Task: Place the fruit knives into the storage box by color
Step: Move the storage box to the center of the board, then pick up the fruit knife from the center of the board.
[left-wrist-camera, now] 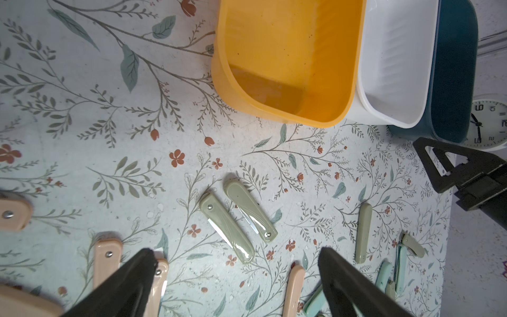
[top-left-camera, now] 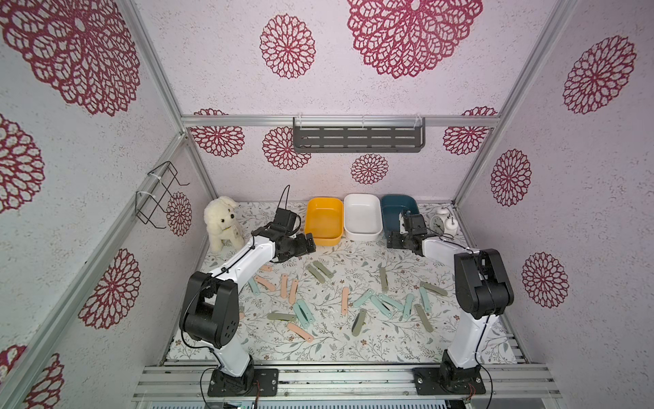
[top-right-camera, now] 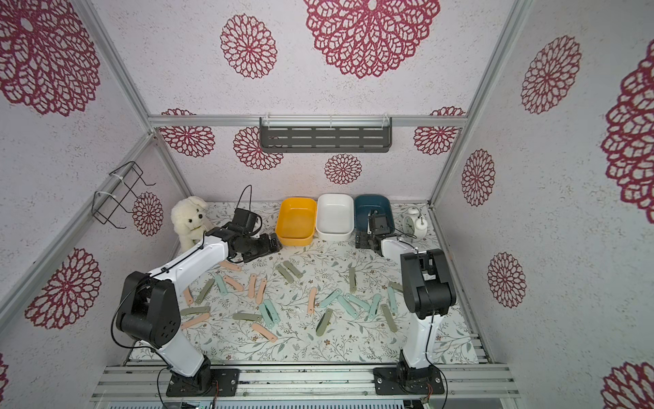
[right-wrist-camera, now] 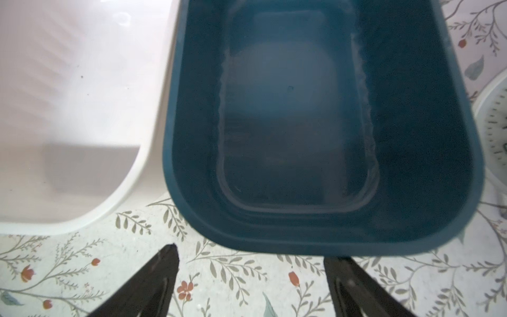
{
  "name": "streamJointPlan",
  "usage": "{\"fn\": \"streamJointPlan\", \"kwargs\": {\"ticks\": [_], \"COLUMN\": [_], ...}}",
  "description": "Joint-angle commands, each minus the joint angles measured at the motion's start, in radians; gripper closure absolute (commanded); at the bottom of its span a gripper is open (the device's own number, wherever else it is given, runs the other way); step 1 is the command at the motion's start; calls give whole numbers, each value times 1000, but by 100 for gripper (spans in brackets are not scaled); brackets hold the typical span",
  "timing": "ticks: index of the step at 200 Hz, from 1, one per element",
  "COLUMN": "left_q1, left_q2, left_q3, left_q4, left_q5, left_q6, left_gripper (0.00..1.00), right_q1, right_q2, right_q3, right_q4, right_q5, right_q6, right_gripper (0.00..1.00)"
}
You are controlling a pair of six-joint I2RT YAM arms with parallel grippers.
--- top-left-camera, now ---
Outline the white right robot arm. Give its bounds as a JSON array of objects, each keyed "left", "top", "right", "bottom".
[{"left": 387, "top": 211, "right": 514, "bottom": 370}]

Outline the yellow storage box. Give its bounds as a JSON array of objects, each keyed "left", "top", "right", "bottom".
[{"left": 304, "top": 197, "right": 344, "bottom": 246}]

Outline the mint green fruit knife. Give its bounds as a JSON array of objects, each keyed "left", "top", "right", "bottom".
[
  {"left": 248, "top": 278, "right": 261, "bottom": 296},
  {"left": 419, "top": 286, "right": 432, "bottom": 314},
  {"left": 370, "top": 295, "right": 393, "bottom": 318},
  {"left": 377, "top": 294, "right": 404, "bottom": 311},
  {"left": 293, "top": 303, "right": 310, "bottom": 329},
  {"left": 296, "top": 300, "right": 315, "bottom": 324},
  {"left": 353, "top": 289, "right": 375, "bottom": 308},
  {"left": 402, "top": 294, "right": 415, "bottom": 321}
]

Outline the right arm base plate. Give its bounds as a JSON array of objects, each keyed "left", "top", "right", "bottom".
[{"left": 412, "top": 366, "right": 486, "bottom": 396}]

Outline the white storage box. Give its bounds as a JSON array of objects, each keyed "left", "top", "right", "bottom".
[{"left": 343, "top": 194, "right": 383, "bottom": 242}]

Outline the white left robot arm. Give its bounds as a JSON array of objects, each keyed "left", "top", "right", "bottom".
[{"left": 179, "top": 208, "right": 316, "bottom": 379}]

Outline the black wire wall rack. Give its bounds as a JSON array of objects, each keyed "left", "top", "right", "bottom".
[{"left": 134, "top": 160, "right": 188, "bottom": 230}]

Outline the white alarm clock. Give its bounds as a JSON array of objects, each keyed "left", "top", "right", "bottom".
[{"left": 429, "top": 206, "right": 459, "bottom": 239}]

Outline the grey wall shelf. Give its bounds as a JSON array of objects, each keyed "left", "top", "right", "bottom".
[{"left": 292, "top": 118, "right": 426, "bottom": 153}]

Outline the olive green fruit knife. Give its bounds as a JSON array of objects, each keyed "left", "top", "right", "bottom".
[
  {"left": 379, "top": 267, "right": 389, "bottom": 293},
  {"left": 351, "top": 308, "right": 367, "bottom": 337},
  {"left": 313, "top": 261, "right": 334, "bottom": 279},
  {"left": 421, "top": 281, "right": 449, "bottom": 297},
  {"left": 414, "top": 304, "right": 434, "bottom": 333},
  {"left": 307, "top": 265, "right": 326, "bottom": 284},
  {"left": 267, "top": 313, "right": 296, "bottom": 322}
]

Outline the dark teal storage box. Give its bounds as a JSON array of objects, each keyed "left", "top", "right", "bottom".
[{"left": 381, "top": 194, "right": 420, "bottom": 239}]

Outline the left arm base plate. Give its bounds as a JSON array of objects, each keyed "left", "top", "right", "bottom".
[{"left": 207, "top": 368, "right": 279, "bottom": 398}]

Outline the white plush dog toy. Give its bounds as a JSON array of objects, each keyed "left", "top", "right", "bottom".
[{"left": 204, "top": 196, "right": 245, "bottom": 254}]

